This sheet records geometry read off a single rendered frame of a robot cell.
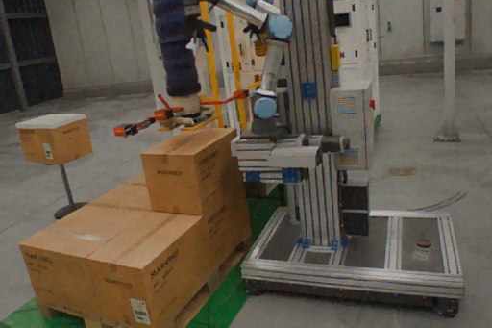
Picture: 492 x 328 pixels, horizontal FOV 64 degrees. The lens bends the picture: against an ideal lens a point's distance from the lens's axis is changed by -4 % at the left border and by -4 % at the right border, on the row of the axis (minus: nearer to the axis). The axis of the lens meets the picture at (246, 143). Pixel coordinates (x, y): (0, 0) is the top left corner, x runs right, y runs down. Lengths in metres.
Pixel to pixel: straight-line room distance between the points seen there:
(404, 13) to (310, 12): 9.19
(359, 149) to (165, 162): 1.16
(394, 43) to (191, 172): 9.51
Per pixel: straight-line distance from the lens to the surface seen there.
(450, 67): 5.43
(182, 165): 2.49
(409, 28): 11.48
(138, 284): 2.24
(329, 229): 2.65
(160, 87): 4.16
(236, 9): 2.25
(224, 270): 2.97
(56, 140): 4.13
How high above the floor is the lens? 1.61
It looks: 16 degrees down
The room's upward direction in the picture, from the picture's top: 7 degrees counter-clockwise
